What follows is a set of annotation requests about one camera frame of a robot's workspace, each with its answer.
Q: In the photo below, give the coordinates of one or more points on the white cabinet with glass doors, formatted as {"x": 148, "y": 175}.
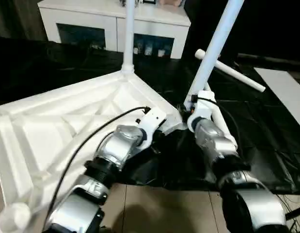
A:
{"x": 86, "y": 12}

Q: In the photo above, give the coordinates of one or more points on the black work mat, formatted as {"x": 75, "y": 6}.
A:
{"x": 266, "y": 145}

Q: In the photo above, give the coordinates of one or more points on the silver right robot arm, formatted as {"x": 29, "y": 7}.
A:
{"x": 217, "y": 145}

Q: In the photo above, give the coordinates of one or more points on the flat white board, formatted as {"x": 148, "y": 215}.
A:
{"x": 285, "y": 92}

